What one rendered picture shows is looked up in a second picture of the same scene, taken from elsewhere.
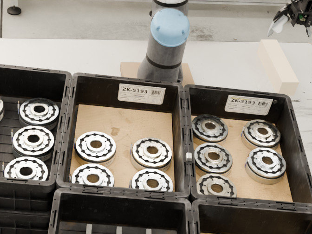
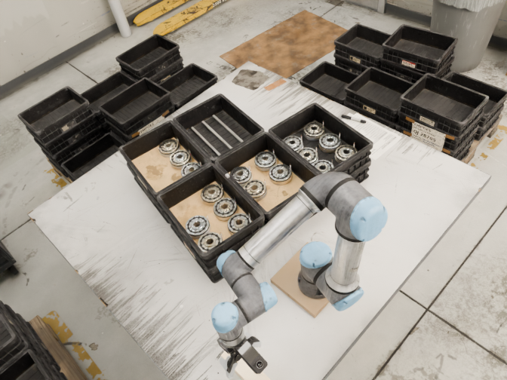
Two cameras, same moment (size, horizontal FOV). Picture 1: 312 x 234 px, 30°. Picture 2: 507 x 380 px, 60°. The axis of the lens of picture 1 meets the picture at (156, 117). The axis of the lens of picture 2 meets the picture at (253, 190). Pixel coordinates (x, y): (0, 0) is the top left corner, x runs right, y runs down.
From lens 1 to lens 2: 2.29 m
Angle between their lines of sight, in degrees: 87
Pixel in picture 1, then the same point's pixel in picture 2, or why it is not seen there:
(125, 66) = not seen: hidden behind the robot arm
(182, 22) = (307, 256)
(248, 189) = (200, 212)
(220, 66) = (296, 345)
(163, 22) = (318, 246)
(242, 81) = (268, 341)
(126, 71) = not seen: hidden behind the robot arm
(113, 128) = (287, 194)
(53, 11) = not seen: outside the picture
